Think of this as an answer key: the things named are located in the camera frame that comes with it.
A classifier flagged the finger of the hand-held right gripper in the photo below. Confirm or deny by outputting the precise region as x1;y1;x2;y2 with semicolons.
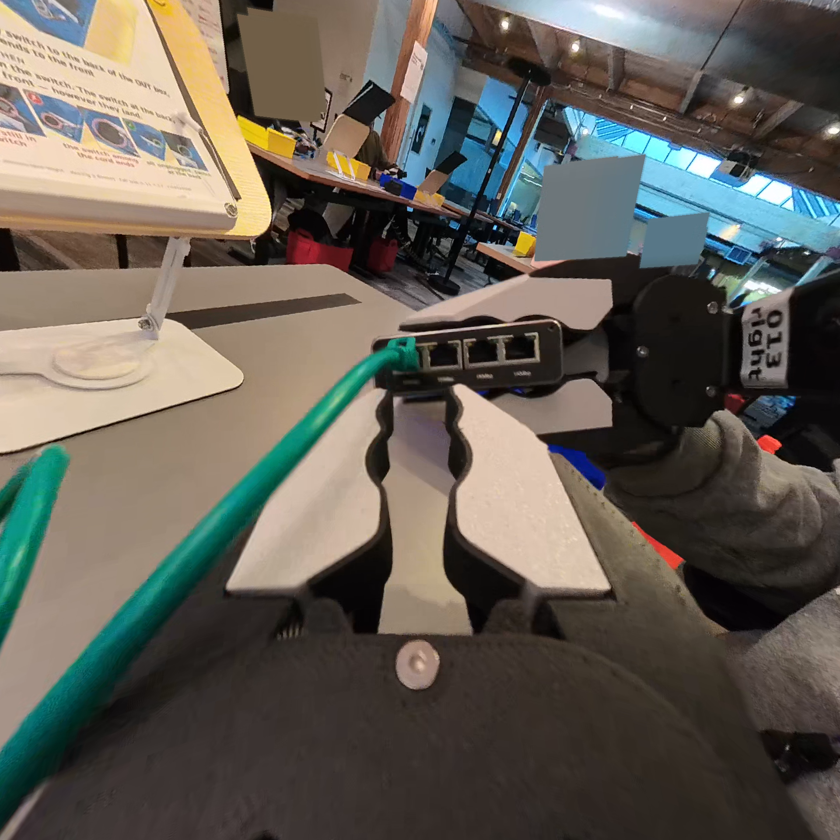
399;271;614;332
525;377;616;437

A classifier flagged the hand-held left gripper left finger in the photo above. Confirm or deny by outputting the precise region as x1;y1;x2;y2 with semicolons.
225;388;395;634

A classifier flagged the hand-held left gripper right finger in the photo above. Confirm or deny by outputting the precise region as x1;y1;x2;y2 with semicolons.
444;385;613;631

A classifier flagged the black network switch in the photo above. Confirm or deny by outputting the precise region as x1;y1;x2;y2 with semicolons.
372;319;565;393

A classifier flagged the green ethernet cable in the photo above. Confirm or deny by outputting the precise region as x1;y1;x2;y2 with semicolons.
0;336;421;805

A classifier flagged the wooden desk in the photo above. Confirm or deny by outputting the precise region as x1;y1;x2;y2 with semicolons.
476;241;565;273
248;141;473;277

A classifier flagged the white document stand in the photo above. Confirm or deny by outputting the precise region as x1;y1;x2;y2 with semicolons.
420;152;468;194
0;0;273;454
325;80;395;178

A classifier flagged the black pole stand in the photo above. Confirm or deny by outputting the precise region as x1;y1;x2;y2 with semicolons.
427;58;552;296

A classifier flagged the wooden pillar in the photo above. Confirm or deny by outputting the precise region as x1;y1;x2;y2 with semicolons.
381;0;439;165

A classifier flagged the black badge reel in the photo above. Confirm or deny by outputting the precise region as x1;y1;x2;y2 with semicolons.
761;728;840;782

